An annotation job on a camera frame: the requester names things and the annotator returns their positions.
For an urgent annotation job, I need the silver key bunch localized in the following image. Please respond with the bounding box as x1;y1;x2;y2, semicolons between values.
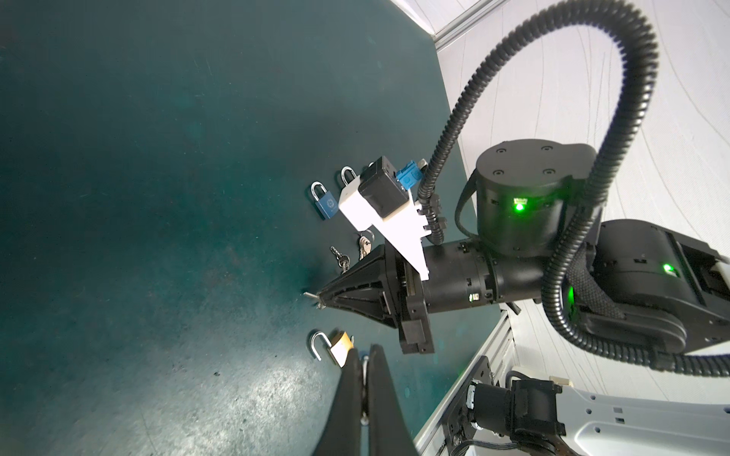
330;246;351;274
359;230;376;260

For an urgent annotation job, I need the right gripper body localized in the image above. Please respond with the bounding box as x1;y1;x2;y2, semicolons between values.
383;241;435;355

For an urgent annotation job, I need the gold padlock with key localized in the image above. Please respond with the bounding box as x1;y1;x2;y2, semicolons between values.
309;331;355;368

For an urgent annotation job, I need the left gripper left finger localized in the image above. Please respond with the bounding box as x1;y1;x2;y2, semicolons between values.
313;349;363;456

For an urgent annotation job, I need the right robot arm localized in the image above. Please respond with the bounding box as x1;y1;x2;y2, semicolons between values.
311;1;729;455

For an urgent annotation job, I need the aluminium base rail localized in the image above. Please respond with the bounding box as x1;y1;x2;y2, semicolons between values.
414;309;516;455

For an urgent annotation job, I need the green table mat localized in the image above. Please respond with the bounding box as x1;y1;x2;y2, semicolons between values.
1;1;499;455

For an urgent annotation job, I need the black padlock with keys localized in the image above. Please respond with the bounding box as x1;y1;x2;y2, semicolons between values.
340;166;357;187

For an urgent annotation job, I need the blue padlock with keys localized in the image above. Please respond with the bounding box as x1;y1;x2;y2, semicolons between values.
310;182;338;220

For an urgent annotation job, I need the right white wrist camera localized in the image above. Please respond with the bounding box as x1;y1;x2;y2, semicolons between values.
338;156;432;281

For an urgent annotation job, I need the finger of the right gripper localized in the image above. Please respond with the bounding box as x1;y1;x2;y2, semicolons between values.
317;243;391;299
319;293;397;329

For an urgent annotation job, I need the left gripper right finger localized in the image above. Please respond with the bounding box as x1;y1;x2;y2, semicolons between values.
366;344;418;456

